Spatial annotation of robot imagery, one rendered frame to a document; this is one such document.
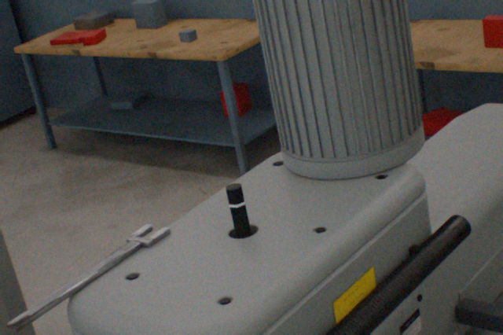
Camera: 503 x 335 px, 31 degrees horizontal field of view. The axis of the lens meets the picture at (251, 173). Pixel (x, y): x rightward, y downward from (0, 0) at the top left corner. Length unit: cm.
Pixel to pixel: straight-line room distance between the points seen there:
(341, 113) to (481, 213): 34
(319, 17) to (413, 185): 25
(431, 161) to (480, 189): 13
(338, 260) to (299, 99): 23
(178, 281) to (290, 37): 34
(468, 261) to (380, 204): 30
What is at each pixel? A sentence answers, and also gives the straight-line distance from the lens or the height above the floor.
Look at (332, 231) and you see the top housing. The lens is 109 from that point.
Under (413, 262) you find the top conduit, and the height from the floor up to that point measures 181.
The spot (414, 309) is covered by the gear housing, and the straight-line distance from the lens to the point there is 127.
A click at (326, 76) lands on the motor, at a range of 117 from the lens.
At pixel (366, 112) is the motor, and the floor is 198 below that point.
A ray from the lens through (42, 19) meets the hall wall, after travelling 850.
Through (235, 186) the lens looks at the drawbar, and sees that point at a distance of 111.
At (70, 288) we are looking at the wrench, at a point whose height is 190.
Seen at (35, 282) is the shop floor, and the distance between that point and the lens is 555.
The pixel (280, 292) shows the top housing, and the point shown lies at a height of 188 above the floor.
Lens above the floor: 238
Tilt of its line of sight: 22 degrees down
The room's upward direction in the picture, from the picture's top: 12 degrees counter-clockwise
